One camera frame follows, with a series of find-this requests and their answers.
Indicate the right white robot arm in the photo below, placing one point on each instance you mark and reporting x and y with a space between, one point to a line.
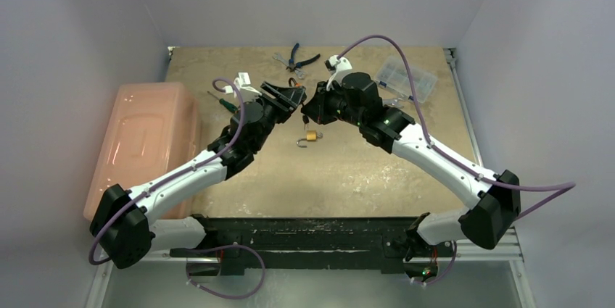
398 133

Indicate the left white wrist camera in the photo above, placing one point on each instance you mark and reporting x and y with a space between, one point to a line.
243 84

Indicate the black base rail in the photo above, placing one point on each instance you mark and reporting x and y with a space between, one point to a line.
386 244

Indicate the green handled screwdriver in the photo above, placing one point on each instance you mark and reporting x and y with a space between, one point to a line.
224 103

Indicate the orange black padlock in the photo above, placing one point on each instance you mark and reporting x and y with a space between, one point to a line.
295 85

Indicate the blue black pliers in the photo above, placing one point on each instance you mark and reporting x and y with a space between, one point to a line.
300 64

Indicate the brass padlock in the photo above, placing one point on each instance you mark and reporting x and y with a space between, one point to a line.
310 136

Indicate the aluminium frame rail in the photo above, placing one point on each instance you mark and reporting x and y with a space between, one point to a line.
492 213

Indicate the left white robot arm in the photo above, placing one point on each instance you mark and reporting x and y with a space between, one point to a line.
122 224

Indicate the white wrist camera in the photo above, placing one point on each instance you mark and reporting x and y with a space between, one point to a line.
338 68
243 84

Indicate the large silver wrench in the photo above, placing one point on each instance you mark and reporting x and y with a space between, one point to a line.
396 103

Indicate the pink plastic storage box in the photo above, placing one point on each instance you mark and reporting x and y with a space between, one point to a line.
153 129

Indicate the clear plastic organizer box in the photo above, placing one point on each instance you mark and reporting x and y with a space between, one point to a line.
393 77

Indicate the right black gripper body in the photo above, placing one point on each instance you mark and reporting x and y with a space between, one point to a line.
321 106

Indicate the small silver wrench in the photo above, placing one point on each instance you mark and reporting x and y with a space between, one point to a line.
298 72

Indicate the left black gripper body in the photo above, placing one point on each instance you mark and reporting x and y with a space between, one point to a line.
273 115

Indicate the black key bunch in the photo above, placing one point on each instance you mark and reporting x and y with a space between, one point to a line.
306 122

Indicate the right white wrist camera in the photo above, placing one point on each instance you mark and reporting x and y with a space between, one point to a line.
338 68

